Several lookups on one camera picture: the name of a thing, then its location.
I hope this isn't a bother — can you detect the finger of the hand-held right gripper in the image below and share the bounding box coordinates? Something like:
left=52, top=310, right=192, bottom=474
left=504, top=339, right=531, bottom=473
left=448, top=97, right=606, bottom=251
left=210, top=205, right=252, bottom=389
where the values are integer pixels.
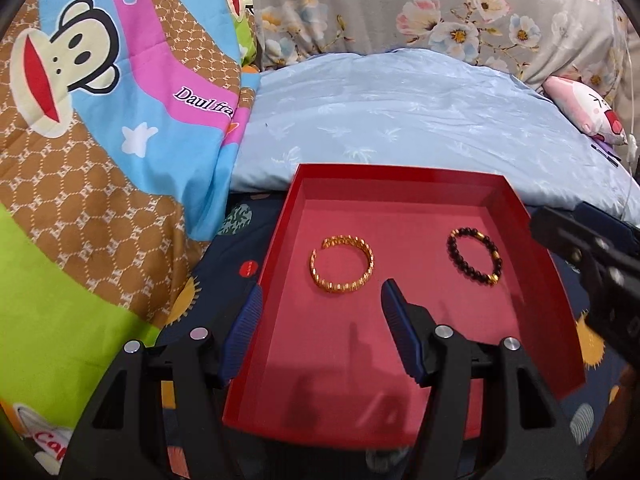
left=575, top=202, right=640, bottom=256
left=530, top=205, right=640, bottom=361

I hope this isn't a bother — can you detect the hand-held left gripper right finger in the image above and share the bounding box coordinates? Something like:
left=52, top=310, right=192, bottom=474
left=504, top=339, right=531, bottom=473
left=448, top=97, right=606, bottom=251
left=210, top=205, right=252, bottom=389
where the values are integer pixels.
left=381, top=279, right=587, bottom=480

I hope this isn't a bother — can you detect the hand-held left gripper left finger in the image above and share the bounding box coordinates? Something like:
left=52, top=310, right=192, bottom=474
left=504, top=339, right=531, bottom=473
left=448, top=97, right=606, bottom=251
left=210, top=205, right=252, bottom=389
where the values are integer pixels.
left=59, top=285, right=264, bottom=480

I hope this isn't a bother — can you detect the red cardboard box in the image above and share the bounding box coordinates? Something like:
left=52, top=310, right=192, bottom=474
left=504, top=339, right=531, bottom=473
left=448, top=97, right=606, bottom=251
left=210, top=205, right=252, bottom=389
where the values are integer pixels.
left=221, top=162, right=587, bottom=450

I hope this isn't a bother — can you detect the purple black striped item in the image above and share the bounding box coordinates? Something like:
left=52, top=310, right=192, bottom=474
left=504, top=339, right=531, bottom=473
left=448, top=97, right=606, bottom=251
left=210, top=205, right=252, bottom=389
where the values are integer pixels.
left=591, top=136, right=622, bottom=167

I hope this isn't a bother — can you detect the gold bangle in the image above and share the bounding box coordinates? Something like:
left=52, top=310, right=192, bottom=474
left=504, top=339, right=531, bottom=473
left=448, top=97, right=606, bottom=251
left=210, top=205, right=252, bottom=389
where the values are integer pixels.
left=310, top=236, right=375, bottom=292

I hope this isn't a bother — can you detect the pink plush toy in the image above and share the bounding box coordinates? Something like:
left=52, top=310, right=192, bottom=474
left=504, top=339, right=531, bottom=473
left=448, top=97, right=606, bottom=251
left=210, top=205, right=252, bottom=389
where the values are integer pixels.
left=542, top=76, right=628, bottom=146

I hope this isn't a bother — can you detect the light blue blanket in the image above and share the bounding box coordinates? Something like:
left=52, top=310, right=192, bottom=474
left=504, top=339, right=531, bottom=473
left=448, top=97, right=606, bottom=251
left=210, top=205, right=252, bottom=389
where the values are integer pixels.
left=227, top=49, right=640, bottom=221

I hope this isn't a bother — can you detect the monkey print quilt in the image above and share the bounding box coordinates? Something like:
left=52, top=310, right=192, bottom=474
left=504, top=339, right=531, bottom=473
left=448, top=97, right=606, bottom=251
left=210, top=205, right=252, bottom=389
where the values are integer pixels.
left=0, top=0, right=261, bottom=461

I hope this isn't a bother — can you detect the grey floral pillow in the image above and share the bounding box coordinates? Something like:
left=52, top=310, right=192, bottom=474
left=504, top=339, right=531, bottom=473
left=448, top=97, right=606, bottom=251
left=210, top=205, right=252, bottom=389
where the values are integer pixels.
left=250, top=0, right=633, bottom=106

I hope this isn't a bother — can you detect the dark bead bracelet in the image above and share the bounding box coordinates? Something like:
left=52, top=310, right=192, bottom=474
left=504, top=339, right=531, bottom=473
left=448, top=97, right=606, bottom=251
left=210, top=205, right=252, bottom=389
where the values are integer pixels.
left=446, top=227, right=502, bottom=286

